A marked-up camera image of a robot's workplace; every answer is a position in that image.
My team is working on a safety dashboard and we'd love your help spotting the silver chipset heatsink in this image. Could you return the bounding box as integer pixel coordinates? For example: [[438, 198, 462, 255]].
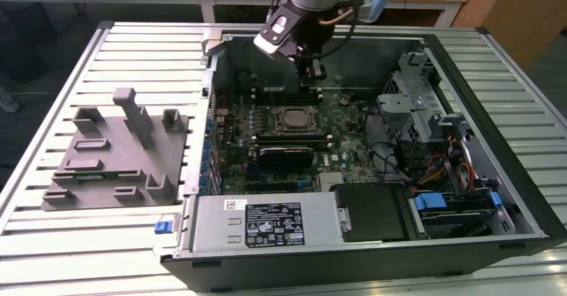
[[318, 172, 345, 189]]

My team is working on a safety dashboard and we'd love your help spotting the wooden cabinet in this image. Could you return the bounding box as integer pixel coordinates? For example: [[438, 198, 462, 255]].
[[454, 0, 567, 71]]

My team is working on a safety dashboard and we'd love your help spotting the blue disk carrier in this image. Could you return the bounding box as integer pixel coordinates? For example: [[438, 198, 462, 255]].
[[414, 191, 502, 218]]

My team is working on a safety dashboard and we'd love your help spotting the CPU socket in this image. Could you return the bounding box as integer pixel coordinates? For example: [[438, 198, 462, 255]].
[[274, 105, 321, 135]]

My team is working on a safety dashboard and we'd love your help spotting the black plastic shroud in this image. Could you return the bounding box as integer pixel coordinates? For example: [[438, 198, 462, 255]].
[[332, 183, 418, 244]]

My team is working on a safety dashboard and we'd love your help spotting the silver power supply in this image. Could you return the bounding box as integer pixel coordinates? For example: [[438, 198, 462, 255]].
[[189, 191, 354, 254]]

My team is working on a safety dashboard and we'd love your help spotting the green RAM stick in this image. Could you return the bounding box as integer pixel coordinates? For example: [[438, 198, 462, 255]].
[[73, 171, 122, 179]]

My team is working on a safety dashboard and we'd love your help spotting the green motherboard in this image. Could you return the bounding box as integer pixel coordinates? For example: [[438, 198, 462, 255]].
[[207, 88, 388, 196]]

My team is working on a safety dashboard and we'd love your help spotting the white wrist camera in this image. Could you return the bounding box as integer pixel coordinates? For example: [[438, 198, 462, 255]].
[[253, 2, 307, 63]]

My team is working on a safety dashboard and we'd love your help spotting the small black graphics card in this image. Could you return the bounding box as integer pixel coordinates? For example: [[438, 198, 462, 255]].
[[259, 146, 315, 173]]

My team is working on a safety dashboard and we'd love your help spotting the black internal cable bundle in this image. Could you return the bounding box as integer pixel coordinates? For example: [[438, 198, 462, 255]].
[[362, 102, 429, 186]]

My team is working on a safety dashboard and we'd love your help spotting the orange yellow wire bundle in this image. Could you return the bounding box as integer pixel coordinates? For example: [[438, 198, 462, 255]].
[[410, 136, 482, 194]]

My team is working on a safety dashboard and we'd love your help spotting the metal disk bay cage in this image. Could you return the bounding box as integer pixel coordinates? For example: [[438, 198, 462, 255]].
[[376, 52, 466, 144]]

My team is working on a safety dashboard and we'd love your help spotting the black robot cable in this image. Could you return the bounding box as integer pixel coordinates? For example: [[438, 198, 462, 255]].
[[305, 0, 361, 60]]

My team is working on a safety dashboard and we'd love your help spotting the metal socket cover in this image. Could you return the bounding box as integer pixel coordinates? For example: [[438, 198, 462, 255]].
[[275, 106, 319, 133]]

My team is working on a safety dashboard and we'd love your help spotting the copper coloured cable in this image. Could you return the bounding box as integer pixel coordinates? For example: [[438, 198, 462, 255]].
[[318, 9, 356, 28]]

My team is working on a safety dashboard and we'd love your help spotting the grey parts rack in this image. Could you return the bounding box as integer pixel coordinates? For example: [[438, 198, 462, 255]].
[[39, 86, 199, 212]]

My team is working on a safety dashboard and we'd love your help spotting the black hard disk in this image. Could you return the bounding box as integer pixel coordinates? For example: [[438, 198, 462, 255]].
[[418, 209, 496, 239]]

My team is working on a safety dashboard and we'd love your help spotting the black expansion slot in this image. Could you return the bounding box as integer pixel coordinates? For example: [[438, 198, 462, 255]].
[[246, 182, 303, 192]]

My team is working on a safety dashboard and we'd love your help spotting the black and silver PC case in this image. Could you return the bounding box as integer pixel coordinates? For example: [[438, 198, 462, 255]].
[[153, 26, 567, 294]]

